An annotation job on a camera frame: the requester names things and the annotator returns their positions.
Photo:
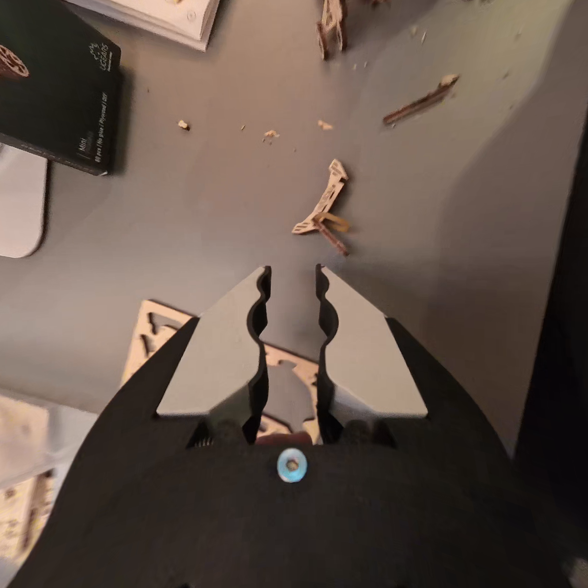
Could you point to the open instruction booklet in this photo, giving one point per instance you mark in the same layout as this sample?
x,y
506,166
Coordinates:
x,y
174,23

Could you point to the wooden strip part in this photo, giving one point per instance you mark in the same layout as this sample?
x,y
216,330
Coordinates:
x,y
418,104

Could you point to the cut out plywood parts sheet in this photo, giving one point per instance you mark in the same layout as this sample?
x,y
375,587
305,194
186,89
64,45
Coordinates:
x,y
136,370

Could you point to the white document stand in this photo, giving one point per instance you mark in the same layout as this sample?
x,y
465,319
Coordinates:
x,y
20,206

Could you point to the black model kit box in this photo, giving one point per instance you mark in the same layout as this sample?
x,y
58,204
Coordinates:
x,y
55,101

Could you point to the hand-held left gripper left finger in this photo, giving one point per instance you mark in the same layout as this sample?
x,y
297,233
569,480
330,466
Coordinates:
x,y
211,367

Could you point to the wooden chassis assembly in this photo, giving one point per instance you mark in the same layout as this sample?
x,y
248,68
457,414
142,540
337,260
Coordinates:
x,y
331,27

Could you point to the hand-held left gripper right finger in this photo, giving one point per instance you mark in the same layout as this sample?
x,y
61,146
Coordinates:
x,y
372,367

